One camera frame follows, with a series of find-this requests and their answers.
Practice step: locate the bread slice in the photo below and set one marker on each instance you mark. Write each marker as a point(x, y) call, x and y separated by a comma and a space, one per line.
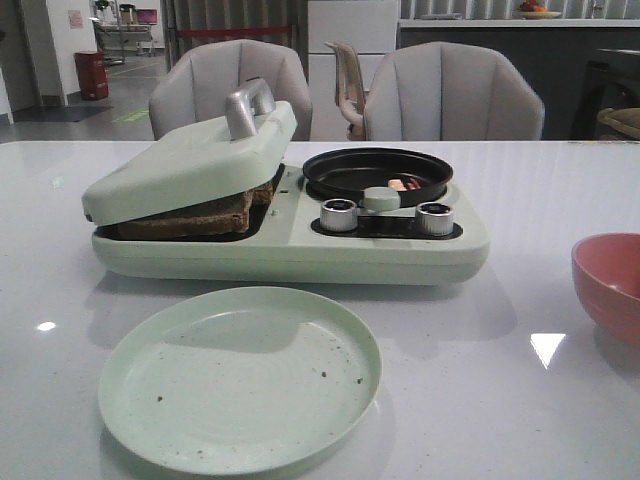
point(263, 194)
point(225, 215)

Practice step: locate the orange shrimp pieces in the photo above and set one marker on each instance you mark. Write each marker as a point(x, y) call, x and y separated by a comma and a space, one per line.
point(402, 184)

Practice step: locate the mint green sandwich maker lid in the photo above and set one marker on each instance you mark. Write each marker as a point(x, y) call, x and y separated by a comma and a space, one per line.
point(193, 164)

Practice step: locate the pink bowl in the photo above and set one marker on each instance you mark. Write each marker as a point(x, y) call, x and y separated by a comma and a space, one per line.
point(605, 270)

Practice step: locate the mint green breakfast maker base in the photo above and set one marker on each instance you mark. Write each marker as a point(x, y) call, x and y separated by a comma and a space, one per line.
point(286, 249)

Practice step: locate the left silver control knob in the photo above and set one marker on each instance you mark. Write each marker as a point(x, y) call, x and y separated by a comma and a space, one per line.
point(338, 215)

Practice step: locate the silver control knob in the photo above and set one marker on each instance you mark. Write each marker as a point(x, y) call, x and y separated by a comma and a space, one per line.
point(338, 215)
point(434, 219)

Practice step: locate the black round frying pan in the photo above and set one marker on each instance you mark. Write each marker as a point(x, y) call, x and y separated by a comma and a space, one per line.
point(346, 173)

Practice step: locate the right silver control knob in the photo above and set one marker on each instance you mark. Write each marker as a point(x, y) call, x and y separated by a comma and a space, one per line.
point(434, 219)

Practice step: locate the beige office chair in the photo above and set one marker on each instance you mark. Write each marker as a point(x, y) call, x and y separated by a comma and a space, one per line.
point(350, 96)

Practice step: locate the mint green round plate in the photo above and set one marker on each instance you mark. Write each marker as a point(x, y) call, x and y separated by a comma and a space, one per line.
point(240, 381)

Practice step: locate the right grey upholstered chair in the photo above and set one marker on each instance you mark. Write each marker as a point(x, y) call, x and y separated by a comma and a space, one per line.
point(451, 92)

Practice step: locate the grey upholstered chair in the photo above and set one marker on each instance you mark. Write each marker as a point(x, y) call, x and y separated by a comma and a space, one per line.
point(451, 92)
point(196, 87)

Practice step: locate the left grey upholstered chair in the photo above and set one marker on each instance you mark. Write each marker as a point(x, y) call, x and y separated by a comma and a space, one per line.
point(196, 87)

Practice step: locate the white refrigerator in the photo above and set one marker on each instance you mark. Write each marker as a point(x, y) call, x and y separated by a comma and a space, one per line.
point(370, 27)

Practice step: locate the red barrier belt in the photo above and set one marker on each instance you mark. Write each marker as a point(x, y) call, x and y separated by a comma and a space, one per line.
point(234, 32)

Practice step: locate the red trash bin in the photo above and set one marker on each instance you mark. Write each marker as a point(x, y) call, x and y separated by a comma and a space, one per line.
point(92, 76)

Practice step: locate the fruit plate on counter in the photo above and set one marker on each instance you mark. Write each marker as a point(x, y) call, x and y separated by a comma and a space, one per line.
point(534, 10)

